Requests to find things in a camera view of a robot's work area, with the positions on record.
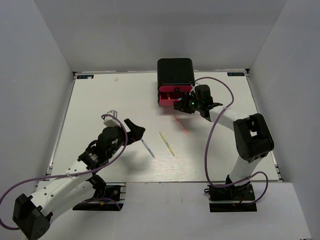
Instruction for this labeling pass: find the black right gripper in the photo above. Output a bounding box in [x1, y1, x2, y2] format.
[175, 91, 203, 114]

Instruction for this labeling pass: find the red thin pen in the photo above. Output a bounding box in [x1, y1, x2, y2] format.
[173, 114, 190, 137]

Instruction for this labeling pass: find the pink top drawer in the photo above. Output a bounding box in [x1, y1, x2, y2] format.
[158, 84, 193, 93]

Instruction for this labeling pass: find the pink drawer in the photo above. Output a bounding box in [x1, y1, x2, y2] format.
[158, 84, 193, 93]
[157, 92, 184, 107]

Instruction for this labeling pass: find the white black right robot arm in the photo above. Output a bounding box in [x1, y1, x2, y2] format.
[173, 85, 275, 200]

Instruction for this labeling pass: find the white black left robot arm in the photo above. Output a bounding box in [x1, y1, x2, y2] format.
[12, 115, 146, 240]

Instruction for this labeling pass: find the blue thin pen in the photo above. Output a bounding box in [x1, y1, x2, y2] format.
[140, 139, 155, 158]

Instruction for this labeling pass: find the black drawer cabinet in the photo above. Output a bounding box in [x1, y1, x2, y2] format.
[157, 58, 195, 101]

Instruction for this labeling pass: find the right table logo sticker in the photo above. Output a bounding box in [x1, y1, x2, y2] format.
[227, 72, 245, 77]

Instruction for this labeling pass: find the table logo sticker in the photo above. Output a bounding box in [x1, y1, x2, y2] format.
[76, 74, 94, 80]
[227, 72, 245, 77]

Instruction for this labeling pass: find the yellow thin pen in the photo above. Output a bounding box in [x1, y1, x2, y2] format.
[159, 131, 176, 157]

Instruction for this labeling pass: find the left table logo sticker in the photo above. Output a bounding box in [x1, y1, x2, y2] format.
[76, 74, 94, 80]

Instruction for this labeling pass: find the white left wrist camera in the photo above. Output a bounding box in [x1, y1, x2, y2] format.
[101, 110, 121, 127]

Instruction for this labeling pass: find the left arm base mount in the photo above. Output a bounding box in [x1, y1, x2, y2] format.
[72, 183, 126, 212]

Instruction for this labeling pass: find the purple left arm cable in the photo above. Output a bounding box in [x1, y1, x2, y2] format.
[0, 113, 131, 230]

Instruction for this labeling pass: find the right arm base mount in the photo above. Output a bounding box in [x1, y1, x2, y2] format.
[204, 183, 257, 213]

